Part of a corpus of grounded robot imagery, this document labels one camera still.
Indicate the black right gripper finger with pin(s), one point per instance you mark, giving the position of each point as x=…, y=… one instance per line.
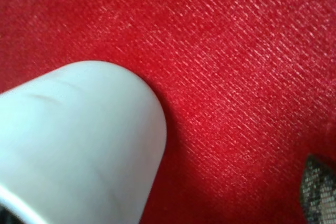
x=317, y=191

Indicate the light blue plastic cup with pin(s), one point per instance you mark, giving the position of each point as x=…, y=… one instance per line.
x=80, y=144

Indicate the red velvet tablecloth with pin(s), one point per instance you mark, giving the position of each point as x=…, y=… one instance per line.
x=247, y=86

